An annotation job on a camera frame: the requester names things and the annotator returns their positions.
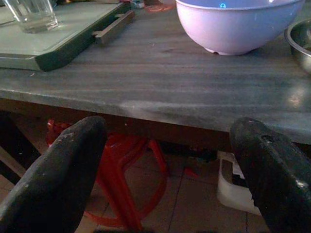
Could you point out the clear drinking glass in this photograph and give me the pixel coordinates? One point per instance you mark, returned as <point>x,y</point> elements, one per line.
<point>32,15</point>

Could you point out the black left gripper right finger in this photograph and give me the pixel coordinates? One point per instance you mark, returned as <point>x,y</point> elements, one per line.
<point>274,177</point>

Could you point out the red plastic stool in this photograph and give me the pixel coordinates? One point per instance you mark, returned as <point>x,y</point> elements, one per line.
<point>126,174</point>

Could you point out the white plastic object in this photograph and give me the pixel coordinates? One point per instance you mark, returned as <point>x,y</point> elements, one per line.
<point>230,191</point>

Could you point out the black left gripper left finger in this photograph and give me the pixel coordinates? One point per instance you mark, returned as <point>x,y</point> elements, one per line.
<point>56,174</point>

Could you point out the red round coaster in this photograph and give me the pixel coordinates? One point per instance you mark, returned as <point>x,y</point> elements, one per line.
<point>159,7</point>

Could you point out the stainless steel bowl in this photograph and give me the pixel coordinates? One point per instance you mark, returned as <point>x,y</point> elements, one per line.
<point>300,44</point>

